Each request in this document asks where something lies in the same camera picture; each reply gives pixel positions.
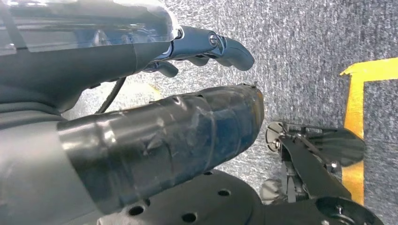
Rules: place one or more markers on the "black robot plate with holes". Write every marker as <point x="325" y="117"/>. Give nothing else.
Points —
<point x="199" y="198"/>

